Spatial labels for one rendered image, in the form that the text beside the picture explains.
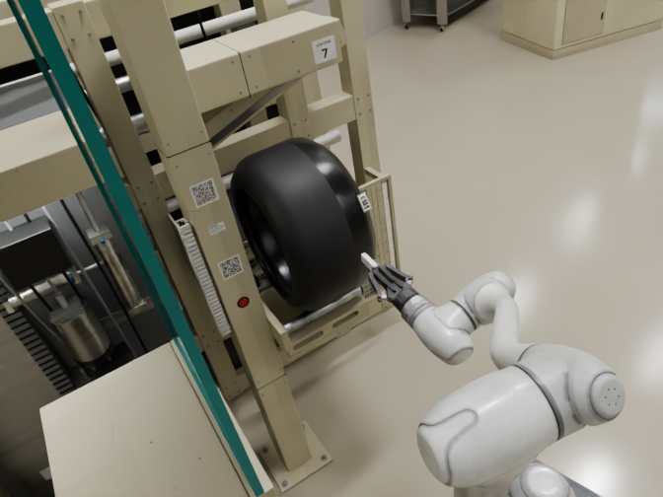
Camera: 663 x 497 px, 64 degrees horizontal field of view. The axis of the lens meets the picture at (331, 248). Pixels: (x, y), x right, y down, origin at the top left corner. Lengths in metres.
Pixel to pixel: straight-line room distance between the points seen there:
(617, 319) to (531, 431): 2.45
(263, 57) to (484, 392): 1.35
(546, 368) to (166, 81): 1.13
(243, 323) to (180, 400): 0.62
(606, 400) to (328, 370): 2.22
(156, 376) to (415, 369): 1.75
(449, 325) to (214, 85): 1.05
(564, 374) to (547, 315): 2.33
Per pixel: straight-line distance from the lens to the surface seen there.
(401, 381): 2.90
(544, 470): 1.46
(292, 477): 2.67
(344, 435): 2.74
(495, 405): 0.87
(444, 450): 0.86
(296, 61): 1.95
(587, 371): 0.91
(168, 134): 1.55
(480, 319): 1.45
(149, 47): 1.49
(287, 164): 1.74
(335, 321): 2.03
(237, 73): 1.86
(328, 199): 1.68
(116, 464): 1.36
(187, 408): 1.37
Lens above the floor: 2.28
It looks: 37 degrees down
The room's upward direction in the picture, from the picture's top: 11 degrees counter-clockwise
